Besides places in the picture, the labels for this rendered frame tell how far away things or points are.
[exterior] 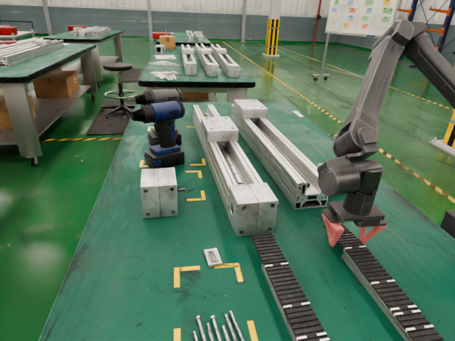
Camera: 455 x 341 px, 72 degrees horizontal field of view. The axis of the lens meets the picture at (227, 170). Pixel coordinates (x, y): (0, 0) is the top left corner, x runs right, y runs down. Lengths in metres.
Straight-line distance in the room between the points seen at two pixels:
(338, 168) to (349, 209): 0.11
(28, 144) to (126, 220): 2.32
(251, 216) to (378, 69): 0.46
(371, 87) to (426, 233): 0.41
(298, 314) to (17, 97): 2.72
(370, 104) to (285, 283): 0.43
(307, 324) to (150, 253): 0.36
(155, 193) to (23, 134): 2.36
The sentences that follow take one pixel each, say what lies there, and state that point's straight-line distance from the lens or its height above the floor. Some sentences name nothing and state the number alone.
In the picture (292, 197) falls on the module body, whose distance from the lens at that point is 0.91.
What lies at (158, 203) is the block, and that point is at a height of 0.82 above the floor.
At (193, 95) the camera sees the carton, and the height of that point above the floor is 0.27.
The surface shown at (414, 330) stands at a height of 0.81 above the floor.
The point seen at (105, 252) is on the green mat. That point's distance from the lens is 0.78.
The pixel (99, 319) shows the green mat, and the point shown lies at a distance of 0.65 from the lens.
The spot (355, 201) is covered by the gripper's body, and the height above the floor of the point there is 0.93.
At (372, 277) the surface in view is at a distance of 0.71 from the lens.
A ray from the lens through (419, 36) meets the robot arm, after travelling 1.05.
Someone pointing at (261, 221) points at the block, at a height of 0.82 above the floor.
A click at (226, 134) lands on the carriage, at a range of 1.09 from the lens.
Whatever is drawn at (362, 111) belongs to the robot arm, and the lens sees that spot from 0.75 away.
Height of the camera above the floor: 1.27
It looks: 27 degrees down
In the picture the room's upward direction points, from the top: 2 degrees clockwise
